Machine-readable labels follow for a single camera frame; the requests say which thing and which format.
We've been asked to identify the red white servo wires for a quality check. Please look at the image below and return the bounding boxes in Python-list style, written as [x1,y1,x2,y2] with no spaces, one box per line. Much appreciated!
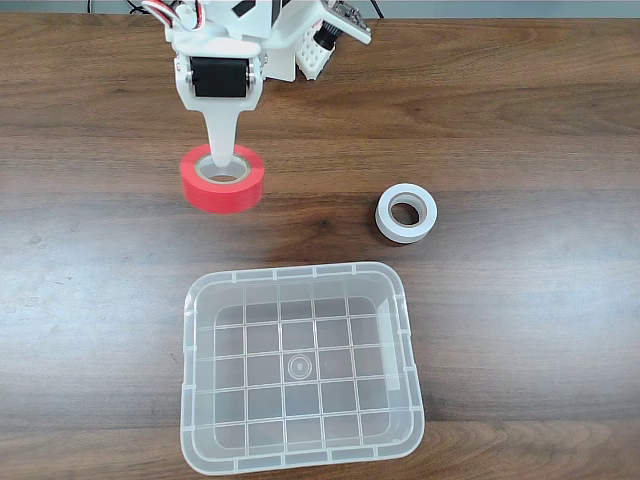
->
[141,0,204,31]

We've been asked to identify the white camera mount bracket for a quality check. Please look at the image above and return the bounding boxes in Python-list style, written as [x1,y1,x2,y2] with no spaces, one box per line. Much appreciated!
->
[262,0,324,82]

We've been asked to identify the black gripper camera with board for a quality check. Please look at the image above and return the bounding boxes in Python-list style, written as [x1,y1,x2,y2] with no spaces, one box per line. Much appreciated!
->
[313,0,373,51]

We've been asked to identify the clear plastic storage box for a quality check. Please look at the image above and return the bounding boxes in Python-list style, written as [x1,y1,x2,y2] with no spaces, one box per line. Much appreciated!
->
[178,261,426,476]

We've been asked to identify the white tape roll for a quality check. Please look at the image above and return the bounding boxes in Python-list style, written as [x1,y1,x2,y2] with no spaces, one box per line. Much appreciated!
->
[374,182,439,246]

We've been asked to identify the red tape roll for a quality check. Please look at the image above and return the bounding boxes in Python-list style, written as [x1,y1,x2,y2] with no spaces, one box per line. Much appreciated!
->
[179,143,266,215]

